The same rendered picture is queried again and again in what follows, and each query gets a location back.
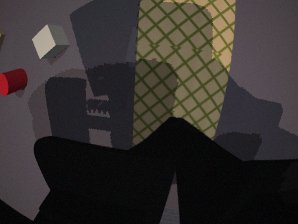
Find yellow crosshatched strip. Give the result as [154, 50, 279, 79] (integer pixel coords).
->
[133, 0, 235, 147]

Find red cylinder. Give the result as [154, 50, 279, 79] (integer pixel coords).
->
[0, 68, 28, 96]

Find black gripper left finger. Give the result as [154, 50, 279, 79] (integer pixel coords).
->
[33, 117, 178, 224]

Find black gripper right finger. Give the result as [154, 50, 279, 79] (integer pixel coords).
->
[173, 117, 298, 224]

